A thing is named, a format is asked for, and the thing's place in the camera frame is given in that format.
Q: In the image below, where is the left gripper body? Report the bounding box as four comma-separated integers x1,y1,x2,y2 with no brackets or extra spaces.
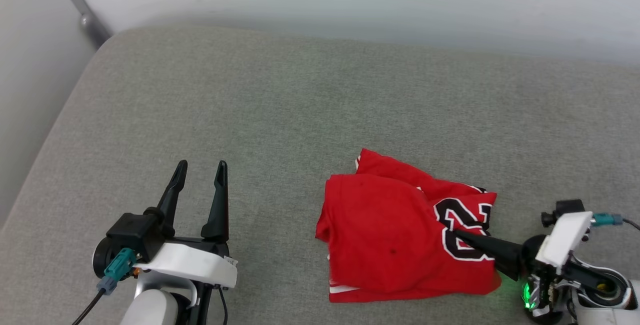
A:
135,237,238,288

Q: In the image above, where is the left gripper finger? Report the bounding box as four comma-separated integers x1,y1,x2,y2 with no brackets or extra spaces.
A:
201,160,230,242
144,159,189,238

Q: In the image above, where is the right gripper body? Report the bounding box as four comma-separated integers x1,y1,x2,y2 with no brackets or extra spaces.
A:
520,235,566,323

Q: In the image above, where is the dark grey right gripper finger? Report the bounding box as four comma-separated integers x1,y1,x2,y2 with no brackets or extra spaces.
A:
452,230,526,282

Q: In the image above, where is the red Bulls 23 jersey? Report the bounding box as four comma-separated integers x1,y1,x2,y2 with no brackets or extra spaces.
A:
315,148,502,304

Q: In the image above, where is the grey fabric sofa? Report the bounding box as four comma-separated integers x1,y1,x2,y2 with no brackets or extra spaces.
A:
0,24,640,325

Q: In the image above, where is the thin black cable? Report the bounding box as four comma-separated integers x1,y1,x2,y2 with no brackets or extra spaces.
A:
216,285,230,325

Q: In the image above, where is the left cable with teal connector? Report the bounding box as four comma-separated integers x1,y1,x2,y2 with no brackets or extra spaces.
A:
72,247,137,325

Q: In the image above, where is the cable with teal connector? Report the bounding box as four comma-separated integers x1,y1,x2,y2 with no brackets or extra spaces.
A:
591,212,640,232
72,247,137,325

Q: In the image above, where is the right cable with teal connector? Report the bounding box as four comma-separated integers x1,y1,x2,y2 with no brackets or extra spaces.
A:
591,212,640,232

